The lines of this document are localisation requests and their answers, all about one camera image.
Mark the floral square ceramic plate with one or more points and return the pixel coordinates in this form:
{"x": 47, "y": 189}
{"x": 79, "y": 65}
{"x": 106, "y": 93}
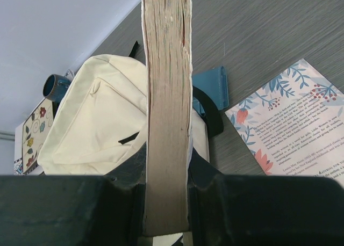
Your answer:
{"x": 35, "y": 131}

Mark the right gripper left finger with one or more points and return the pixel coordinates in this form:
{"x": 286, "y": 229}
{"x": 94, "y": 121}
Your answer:
{"x": 75, "y": 210}

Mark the red white paperback book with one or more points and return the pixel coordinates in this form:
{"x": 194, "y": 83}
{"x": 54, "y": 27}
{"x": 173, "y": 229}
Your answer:
{"x": 167, "y": 34}

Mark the white patterned placemat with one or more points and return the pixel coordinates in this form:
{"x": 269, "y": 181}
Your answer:
{"x": 18, "y": 162}

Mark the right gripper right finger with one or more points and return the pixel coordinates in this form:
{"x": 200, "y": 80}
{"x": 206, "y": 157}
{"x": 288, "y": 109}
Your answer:
{"x": 262, "y": 210}

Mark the cream canvas backpack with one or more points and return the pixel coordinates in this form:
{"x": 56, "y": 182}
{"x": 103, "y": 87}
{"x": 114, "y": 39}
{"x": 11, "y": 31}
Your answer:
{"x": 102, "y": 119}

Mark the dark blue ceramic mug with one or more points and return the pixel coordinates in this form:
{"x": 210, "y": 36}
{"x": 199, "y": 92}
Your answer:
{"x": 56, "y": 87}

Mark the floral pastel notebook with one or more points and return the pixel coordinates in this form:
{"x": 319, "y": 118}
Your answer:
{"x": 293, "y": 125}

